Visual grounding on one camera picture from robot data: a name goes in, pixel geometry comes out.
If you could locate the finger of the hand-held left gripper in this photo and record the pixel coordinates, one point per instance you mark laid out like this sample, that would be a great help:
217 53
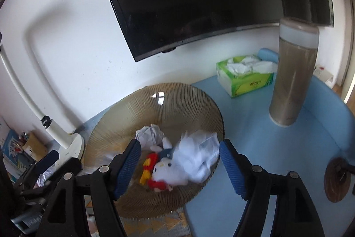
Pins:
68 166
50 157

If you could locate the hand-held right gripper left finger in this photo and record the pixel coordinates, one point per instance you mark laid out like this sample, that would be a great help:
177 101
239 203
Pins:
128 169

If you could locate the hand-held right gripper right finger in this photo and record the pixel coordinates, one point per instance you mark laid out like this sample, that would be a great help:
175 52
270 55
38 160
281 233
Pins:
230 169

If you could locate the amber ribbed glass bowl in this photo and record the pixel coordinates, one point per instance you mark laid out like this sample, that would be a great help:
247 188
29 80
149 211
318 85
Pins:
155 109

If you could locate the white desk lamp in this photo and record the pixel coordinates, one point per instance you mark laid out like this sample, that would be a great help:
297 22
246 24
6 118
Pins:
70 146

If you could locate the tan pen holder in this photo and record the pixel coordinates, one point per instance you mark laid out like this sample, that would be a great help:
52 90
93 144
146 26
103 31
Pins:
34 144

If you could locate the crumpled silver foil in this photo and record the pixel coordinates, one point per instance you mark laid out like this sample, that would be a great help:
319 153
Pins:
44 178

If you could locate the white and red plush toy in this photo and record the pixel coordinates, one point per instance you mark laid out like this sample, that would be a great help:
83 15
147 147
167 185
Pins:
166 170

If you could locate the crumpled white paper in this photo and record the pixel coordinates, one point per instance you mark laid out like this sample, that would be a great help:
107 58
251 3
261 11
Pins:
148 135

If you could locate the blue book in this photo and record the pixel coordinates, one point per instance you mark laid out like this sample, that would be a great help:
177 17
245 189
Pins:
9 146

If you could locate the woven patterned placemat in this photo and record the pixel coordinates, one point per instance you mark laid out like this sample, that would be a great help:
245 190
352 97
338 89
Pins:
166 226

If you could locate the green tissue box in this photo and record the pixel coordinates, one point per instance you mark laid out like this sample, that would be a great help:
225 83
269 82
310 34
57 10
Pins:
246 85

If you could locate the brown round object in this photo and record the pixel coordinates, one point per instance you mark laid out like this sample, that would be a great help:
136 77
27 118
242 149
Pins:
335 181

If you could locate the beige thermos bottle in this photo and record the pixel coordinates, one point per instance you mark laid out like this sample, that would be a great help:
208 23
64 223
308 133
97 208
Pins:
291 81

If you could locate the light blue roll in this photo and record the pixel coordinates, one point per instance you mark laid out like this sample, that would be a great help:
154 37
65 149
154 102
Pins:
267 55

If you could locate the white paper packet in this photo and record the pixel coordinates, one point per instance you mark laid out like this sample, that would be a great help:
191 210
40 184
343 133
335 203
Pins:
323 74

